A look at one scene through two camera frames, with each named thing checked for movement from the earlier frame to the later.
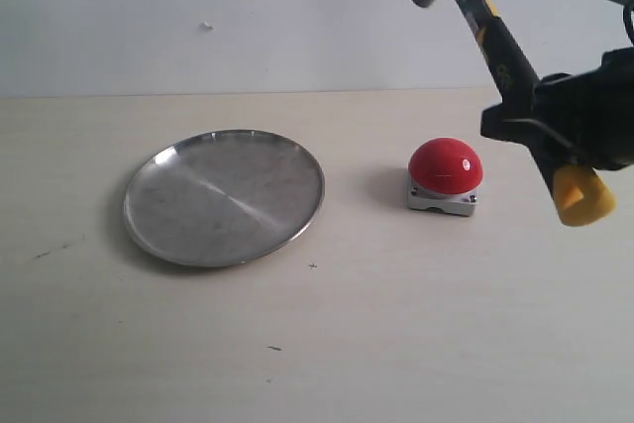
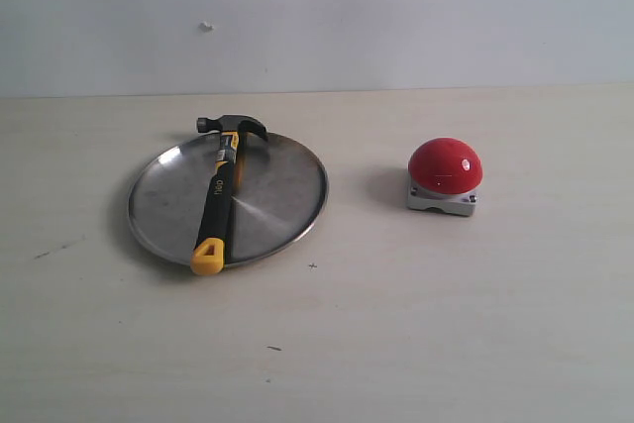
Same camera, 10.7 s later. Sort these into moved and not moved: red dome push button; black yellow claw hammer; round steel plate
Moved: black yellow claw hammer
Not moved: round steel plate; red dome push button
